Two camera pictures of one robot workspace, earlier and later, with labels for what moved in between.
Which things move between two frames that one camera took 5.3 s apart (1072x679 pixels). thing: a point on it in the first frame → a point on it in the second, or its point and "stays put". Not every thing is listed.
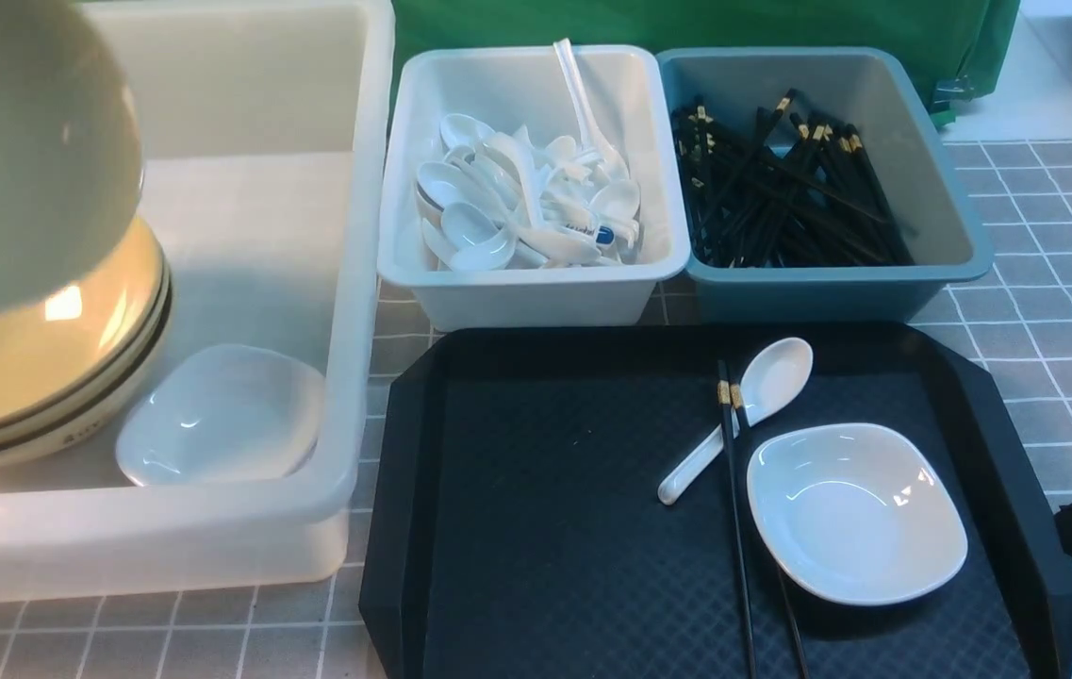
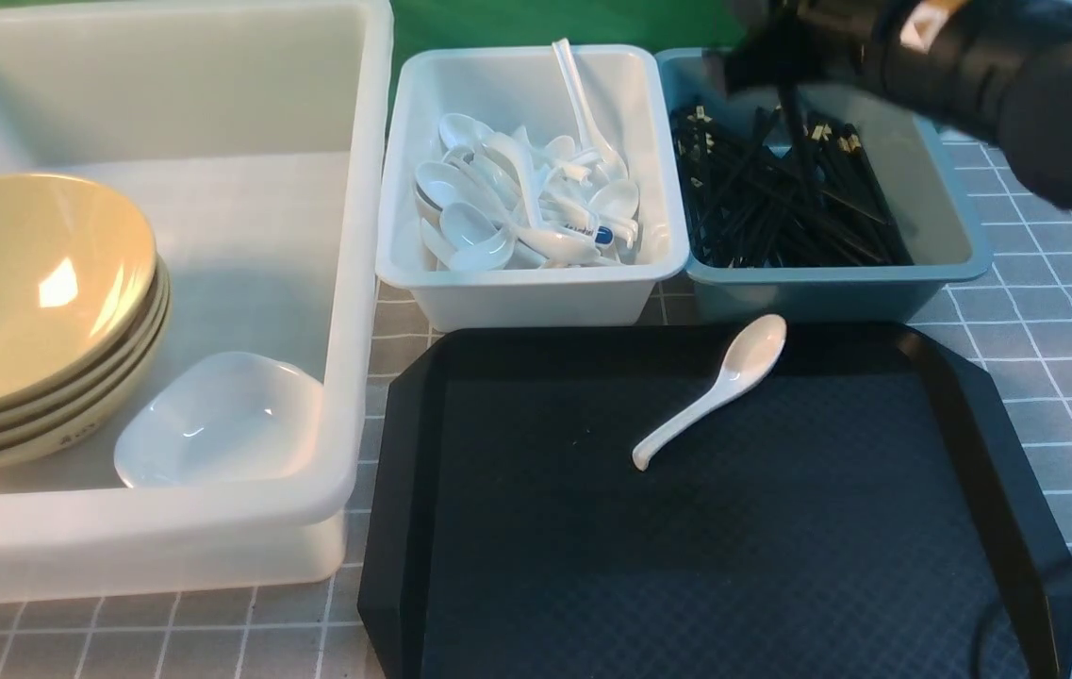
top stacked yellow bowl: [3, 372] stays put
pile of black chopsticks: [763, 188] stays put
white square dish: [858, 514] → [224, 421]
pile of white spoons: [490, 200] stays put
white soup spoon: [771, 379] → [750, 358]
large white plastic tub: [264, 127] stays put
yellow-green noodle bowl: [37, 150] → [40, 284]
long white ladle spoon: [595, 145] stays put
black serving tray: [713, 502] stays put
